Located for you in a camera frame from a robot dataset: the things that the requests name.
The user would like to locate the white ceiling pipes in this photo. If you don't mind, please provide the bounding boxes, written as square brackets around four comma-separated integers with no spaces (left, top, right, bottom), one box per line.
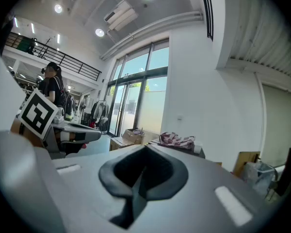
[99,10,204,61]

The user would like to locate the clear plastic bag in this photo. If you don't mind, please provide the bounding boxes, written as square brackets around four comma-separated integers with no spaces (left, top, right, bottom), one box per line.
[243,161,279,199]

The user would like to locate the large cardboard box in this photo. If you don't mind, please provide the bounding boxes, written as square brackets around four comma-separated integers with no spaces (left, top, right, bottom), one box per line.
[122,128,146,145]

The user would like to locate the black ceiling vent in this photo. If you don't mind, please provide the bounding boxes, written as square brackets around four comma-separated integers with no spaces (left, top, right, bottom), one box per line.
[199,0,214,41]

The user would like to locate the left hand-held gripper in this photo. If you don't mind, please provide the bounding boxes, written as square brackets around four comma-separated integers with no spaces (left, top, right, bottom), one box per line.
[11,88,102,155]

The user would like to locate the black balcony railing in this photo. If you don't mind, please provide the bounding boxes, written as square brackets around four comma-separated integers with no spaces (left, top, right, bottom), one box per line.
[4,32,102,82]

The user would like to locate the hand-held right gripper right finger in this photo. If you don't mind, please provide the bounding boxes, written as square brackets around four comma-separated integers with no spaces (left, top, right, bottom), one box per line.
[126,145,278,233]

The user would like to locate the small cardboard box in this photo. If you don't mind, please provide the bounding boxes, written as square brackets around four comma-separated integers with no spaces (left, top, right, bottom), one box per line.
[109,136,136,151]

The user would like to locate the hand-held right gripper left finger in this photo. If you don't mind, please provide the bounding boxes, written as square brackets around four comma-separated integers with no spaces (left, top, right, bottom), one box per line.
[35,145,146,233]

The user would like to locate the glass entrance door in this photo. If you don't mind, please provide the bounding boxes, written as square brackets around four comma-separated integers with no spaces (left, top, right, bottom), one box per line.
[105,39,170,137]

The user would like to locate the clothes rack with garments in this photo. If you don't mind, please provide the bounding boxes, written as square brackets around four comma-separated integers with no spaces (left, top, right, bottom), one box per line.
[89,100,110,132]

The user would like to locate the white ceiling air conditioner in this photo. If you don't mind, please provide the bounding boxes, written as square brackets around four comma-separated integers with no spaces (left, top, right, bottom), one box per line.
[103,0,139,32]

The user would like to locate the person's left forearm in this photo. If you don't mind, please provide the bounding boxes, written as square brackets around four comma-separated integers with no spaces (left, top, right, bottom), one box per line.
[10,117,44,148]

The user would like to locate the pink checkered cloth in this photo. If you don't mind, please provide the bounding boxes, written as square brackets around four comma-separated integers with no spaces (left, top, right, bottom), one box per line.
[159,131,196,150]

